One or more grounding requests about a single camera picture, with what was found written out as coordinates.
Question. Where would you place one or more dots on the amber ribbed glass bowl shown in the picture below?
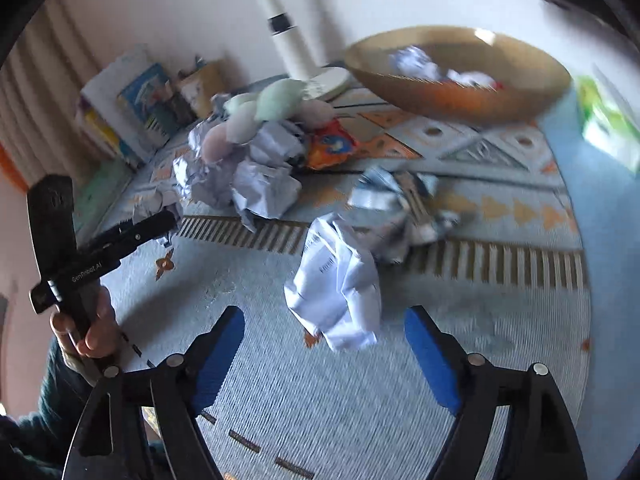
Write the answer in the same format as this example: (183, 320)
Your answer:
(532, 81)

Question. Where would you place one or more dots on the crumpled paper in bowl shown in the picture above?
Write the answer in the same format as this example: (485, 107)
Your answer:
(413, 62)

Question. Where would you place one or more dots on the upright books stack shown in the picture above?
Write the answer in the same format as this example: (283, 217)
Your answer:
(139, 101)

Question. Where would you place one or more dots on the white desk lamp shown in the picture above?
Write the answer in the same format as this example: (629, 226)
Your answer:
(321, 83)

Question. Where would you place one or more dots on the paper ball pile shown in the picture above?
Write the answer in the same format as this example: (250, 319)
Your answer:
(255, 178)

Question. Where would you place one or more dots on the patterned woven table mat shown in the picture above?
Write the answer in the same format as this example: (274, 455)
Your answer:
(473, 224)

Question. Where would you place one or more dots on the dark green sleeve forearm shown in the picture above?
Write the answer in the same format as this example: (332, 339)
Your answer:
(35, 446)

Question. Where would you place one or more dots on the person's left hand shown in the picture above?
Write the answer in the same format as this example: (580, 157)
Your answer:
(103, 338)

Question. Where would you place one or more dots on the orange snack packet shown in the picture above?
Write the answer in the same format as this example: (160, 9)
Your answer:
(330, 146)

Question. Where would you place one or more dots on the pastel plush toy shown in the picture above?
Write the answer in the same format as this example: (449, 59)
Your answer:
(241, 116)

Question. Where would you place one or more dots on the green tissue pack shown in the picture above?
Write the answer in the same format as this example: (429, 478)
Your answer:
(609, 123)

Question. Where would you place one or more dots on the white paper ball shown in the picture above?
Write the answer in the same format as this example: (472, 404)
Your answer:
(335, 293)

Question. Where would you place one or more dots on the plaid bow hair clip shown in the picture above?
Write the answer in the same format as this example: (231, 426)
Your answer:
(409, 199)

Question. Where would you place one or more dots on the green flat book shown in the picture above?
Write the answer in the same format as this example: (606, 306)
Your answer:
(96, 198)

